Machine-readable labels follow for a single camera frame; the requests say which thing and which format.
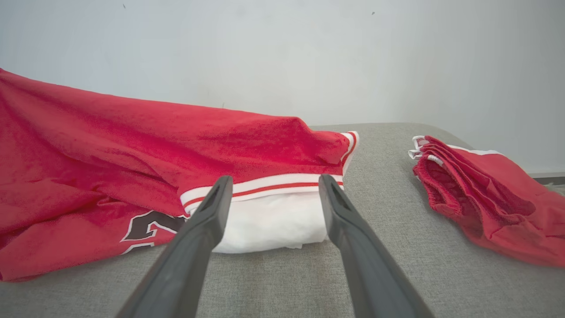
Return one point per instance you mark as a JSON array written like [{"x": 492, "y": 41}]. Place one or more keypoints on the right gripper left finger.
[{"x": 190, "y": 265}]

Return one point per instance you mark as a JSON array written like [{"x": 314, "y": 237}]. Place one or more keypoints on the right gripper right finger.
[{"x": 366, "y": 274}]

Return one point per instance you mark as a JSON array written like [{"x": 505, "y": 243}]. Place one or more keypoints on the red white basketball jersey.
[{"x": 110, "y": 154}]

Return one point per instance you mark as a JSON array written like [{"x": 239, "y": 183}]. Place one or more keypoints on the red white shorts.
[{"x": 494, "y": 198}]

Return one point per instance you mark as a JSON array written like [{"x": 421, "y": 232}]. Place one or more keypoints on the white and black baseboard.
[{"x": 551, "y": 180}]

